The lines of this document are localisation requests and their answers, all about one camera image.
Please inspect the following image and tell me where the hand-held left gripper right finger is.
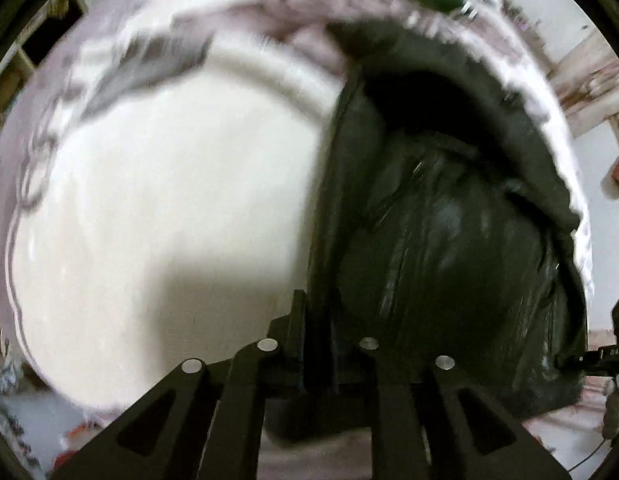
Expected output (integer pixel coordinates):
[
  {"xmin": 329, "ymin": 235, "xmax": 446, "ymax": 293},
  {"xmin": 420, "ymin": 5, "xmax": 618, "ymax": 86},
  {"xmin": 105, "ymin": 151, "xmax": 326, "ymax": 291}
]
[{"xmin": 331, "ymin": 309, "xmax": 571, "ymax": 480}]

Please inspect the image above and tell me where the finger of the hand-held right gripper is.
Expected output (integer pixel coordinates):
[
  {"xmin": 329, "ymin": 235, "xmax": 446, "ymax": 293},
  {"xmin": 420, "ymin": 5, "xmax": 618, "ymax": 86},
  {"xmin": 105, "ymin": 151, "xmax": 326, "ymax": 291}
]
[{"xmin": 557, "ymin": 344, "xmax": 615, "ymax": 376}]

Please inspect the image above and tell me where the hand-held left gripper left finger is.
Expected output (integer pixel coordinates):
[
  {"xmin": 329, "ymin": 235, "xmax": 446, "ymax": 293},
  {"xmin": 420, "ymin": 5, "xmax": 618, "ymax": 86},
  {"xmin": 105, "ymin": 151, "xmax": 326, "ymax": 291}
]
[{"xmin": 54, "ymin": 290, "xmax": 308, "ymax": 480}]

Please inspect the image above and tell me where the black plastic garbage bag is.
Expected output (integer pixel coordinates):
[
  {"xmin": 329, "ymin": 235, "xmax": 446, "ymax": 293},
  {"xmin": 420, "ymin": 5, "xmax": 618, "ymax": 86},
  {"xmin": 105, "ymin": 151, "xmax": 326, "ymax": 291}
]
[{"xmin": 262, "ymin": 20, "xmax": 590, "ymax": 443}]

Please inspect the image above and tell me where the person's right hand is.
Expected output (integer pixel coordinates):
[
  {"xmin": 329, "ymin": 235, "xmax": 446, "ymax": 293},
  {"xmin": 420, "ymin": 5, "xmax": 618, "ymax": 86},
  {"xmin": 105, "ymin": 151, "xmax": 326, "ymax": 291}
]
[{"xmin": 601, "ymin": 376, "xmax": 619, "ymax": 439}]

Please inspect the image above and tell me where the white purple patterned bedsheet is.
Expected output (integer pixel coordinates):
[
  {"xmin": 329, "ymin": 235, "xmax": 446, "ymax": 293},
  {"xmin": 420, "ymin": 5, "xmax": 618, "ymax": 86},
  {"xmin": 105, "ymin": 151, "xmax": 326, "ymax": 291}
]
[{"xmin": 0, "ymin": 0, "xmax": 595, "ymax": 423}]

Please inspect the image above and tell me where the grey patterned cloth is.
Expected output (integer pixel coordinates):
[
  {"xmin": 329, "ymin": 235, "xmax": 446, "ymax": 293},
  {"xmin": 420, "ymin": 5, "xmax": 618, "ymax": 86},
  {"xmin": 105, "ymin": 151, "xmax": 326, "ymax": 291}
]
[{"xmin": 0, "ymin": 345, "xmax": 98, "ymax": 480}]

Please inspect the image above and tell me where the white open shelf unit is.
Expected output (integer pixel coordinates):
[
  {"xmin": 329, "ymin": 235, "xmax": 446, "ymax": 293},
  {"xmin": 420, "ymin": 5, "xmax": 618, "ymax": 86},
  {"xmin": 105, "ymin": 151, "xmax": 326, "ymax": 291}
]
[{"xmin": 0, "ymin": 0, "xmax": 90, "ymax": 128}]

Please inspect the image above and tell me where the thin black cable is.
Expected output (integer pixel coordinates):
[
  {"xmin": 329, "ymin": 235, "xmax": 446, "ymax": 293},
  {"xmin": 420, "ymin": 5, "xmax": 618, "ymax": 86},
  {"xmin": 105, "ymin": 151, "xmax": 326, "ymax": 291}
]
[{"xmin": 573, "ymin": 435, "xmax": 613, "ymax": 467}]

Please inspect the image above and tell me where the pale wooden wall board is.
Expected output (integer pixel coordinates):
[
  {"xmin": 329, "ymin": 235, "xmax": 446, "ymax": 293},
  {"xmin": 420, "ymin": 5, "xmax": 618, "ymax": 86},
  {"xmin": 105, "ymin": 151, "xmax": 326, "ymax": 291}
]
[{"xmin": 543, "ymin": 25, "xmax": 619, "ymax": 137}]

